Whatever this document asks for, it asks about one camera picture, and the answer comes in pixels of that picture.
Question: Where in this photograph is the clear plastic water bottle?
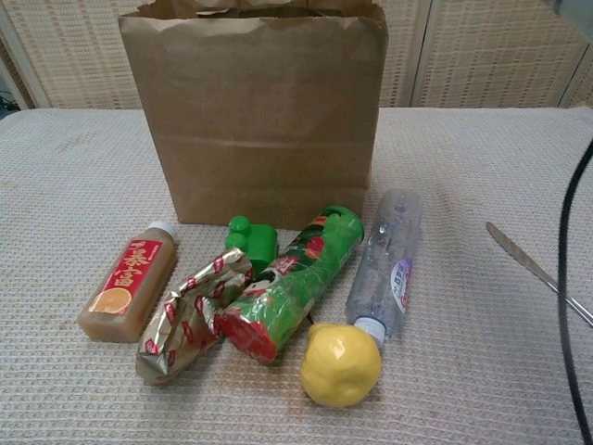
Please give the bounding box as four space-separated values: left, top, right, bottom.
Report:
345 187 423 347

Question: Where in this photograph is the gold foil snack packet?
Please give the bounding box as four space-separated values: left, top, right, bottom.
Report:
134 247 255 386

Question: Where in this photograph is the yellow toy pear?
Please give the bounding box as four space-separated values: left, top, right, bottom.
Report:
299 321 383 409

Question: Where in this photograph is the brown paper bag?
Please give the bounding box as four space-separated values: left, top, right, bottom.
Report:
118 0 388 232

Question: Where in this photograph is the green plastic toy block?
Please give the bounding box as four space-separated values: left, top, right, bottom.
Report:
223 214 280 274

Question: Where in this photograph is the green chips can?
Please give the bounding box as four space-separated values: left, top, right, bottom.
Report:
216 205 367 366

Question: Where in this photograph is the tea bottle with red label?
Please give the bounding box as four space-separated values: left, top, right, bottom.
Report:
76 220 180 344

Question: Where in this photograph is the silver table knife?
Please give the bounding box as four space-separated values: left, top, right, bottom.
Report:
485 221 593 329

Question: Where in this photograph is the white woven tablecloth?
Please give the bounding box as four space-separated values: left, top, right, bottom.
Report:
0 107 593 445

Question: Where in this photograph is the bamboo folding screen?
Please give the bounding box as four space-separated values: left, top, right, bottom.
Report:
0 0 593 111

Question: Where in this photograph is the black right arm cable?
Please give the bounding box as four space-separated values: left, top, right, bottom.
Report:
557 136 593 445

